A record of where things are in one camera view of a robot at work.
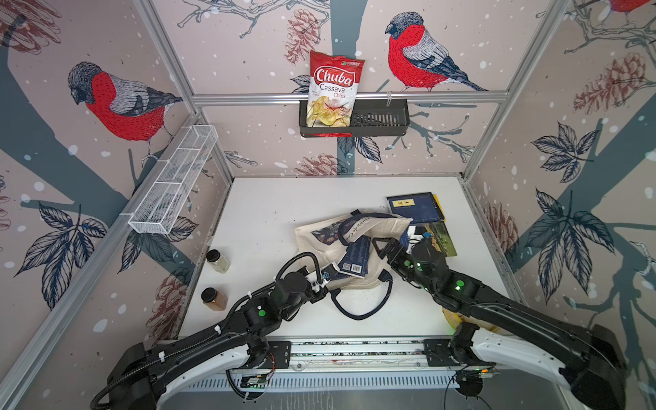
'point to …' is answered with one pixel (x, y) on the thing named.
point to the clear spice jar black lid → (218, 260)
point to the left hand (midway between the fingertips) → (330, 263)
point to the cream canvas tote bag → (346, 241)
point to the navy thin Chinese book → (355, 260)
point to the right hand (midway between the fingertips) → (377, 245)
